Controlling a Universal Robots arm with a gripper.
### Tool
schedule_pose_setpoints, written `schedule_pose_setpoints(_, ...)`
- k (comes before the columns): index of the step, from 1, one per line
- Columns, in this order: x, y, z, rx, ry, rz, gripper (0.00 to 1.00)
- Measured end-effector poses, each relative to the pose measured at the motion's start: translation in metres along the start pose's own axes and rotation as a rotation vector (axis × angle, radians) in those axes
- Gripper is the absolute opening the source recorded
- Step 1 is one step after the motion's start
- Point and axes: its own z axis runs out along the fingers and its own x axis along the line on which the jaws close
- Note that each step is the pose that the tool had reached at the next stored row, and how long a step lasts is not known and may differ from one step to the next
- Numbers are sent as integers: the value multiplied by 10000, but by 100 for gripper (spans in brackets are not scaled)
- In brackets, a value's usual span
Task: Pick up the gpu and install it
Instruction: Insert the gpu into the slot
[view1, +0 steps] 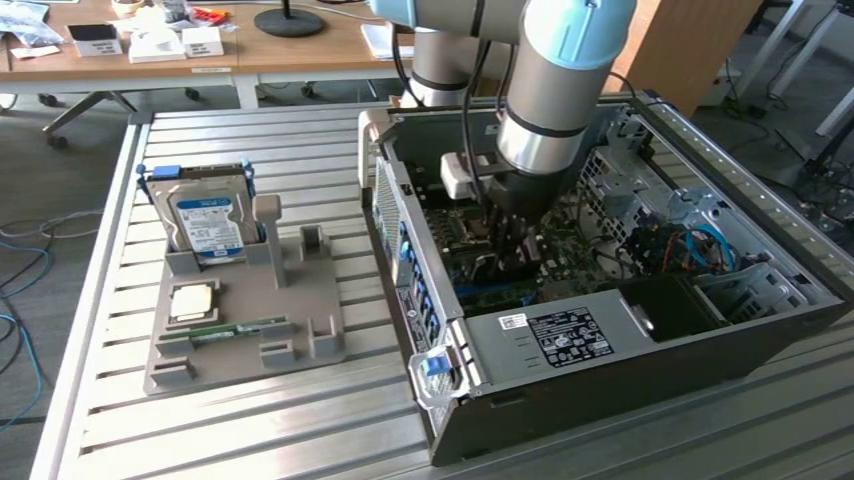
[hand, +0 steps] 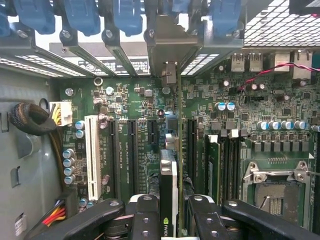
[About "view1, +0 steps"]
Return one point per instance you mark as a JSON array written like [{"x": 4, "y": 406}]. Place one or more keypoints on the white box with black inside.
[{"x": 100, "y": 47}]

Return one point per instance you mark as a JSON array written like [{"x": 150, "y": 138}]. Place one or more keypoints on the blue case latch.
[{"x": 434, "y": 365}]

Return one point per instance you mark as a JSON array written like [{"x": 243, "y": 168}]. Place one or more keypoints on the black open PC case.
[{"x": 601, "y": 415}]

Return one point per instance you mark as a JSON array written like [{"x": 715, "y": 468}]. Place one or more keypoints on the green motherboard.
[{"x": 574, "y": 260}]

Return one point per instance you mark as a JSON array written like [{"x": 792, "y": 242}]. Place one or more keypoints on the silver disk bay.
[{"x": 754, "y": 295}]

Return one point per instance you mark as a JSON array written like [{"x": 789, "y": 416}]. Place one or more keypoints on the grey parts rack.
[{"x": 234, "y": 360}]

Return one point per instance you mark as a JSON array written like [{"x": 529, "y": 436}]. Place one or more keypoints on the hard disk with blue carrier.
[{"x": 200, "y": 225}]

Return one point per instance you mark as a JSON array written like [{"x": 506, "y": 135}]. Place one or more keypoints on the green RAM stick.
[{"x": 227, "y": 330}]

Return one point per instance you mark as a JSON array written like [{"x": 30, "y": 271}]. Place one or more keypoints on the silver CPU chip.
[{"x": 190, "y": 302}]

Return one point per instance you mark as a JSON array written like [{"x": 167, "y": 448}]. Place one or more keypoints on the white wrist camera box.
[{"x": 457, "y": 175}]

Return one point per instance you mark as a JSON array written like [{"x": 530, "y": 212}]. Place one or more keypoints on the clear plastic bag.
[{"x": 20, "y": 27}]

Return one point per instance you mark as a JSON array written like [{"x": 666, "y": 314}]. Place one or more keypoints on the black round lamp base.
[{"x": 290, "y": 25}]

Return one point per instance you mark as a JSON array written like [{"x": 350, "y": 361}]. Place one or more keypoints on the white cardboard box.
[
  {"x": 156, "y": 50},
  {"x": 200, "y": 45}
]

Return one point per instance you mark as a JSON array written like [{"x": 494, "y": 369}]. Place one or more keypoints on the blue expansion slot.
[{"x": 474, "y": 290}]

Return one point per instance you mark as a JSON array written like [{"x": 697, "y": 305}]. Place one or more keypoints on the white paper stack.
[{"x": 381, "y": 45}]

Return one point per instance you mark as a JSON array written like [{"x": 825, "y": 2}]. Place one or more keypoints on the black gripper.
[{"x": 527, "y": 200}]

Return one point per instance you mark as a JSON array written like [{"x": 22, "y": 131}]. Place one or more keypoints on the beige paper note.
[{"x": 34, "y": 52}]

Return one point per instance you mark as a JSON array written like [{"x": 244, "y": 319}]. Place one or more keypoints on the perforated silver drive cage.
[{"x": 621, "y": 190}]

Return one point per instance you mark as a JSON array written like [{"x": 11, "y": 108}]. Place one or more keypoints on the small round cup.
[{"x": 127, "y": 7}]

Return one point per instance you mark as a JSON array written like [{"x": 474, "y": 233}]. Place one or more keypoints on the silver power supply unit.
[{"x": 507, "y": 360}]

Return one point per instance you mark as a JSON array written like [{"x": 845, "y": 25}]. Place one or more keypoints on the small red object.
[{"x": 210, "y": 16}]

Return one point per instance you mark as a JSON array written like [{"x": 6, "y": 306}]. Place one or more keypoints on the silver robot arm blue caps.
[{"x": 561, "y": 75}]

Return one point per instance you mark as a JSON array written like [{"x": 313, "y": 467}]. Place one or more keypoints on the CPU socket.
[{"x": 475, "y": 227}]

